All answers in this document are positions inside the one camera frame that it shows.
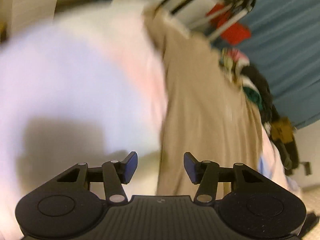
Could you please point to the pile of mixed clothes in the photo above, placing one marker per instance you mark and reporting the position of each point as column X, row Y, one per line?
column 240, row 71

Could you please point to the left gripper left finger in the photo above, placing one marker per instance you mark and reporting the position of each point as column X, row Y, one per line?
column 115, row 174

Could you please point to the brown and black bag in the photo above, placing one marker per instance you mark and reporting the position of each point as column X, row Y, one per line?
column 280, row 132

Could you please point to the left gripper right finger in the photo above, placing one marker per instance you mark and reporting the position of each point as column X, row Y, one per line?
column 205, row 174

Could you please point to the silver metal stand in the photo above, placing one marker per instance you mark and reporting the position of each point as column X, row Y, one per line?
column 225, row 7

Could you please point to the pastel tie-dye bed sheet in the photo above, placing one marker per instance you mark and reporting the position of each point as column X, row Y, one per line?
column 87, row 86

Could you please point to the tan printed t-shirt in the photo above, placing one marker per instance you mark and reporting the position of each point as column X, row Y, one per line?
column 207, row 115

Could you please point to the blue curtain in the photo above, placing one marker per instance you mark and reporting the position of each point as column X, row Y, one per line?
column 284, row 47

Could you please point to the red bag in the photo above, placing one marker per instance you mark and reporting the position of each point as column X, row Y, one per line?
column 225, row 23

